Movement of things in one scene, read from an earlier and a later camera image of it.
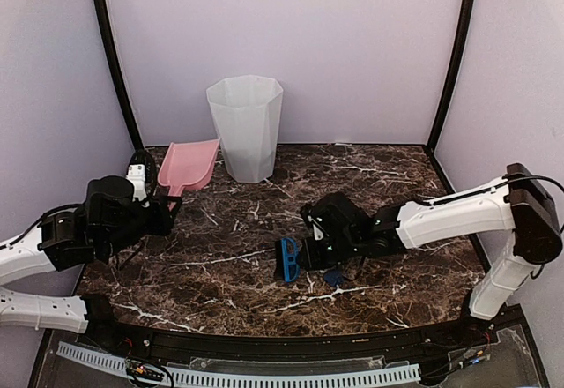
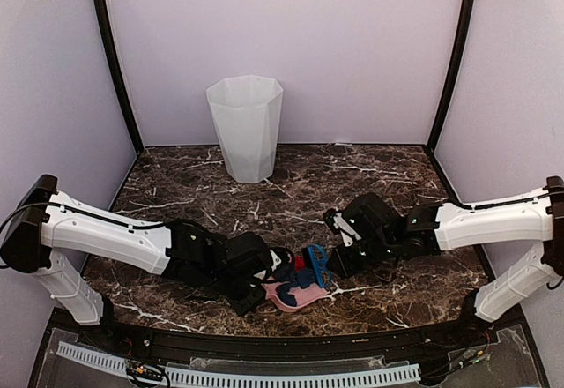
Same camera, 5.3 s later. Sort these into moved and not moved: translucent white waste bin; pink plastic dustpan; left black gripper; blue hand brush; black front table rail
Moved: left black gripper; blue hand brush; pink plastic dustpan
Not moved: translucent white waste bin; black front table rail
